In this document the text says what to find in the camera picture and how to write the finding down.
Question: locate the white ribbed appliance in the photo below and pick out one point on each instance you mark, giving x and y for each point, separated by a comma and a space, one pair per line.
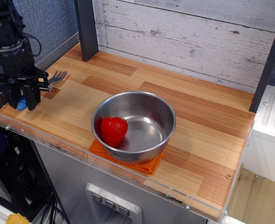
259, 153

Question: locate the stainless steel bowl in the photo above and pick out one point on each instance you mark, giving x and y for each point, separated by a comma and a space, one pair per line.
151, 122

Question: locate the silver dispenser button panel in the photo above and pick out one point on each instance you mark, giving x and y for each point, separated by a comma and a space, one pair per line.
109, 208

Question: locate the red toy strawberry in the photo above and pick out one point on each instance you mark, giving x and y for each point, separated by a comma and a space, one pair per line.
113, 130

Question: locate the orange cloth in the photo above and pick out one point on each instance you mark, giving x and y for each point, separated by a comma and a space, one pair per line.
146, 168

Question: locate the dark right shelf post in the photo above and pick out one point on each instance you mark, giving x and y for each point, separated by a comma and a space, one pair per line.
263, 82

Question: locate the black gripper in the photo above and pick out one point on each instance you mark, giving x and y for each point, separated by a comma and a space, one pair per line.
17, 68

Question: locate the blue handled metal fork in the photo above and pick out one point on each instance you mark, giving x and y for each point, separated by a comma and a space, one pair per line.
57, 77

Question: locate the dark shelf post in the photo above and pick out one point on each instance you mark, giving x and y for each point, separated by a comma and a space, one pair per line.
86, 28
263, 82

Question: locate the dark left shelf post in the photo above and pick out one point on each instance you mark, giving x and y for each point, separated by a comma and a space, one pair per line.
86, 28

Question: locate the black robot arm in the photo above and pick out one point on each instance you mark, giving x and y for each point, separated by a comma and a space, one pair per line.
11, 28

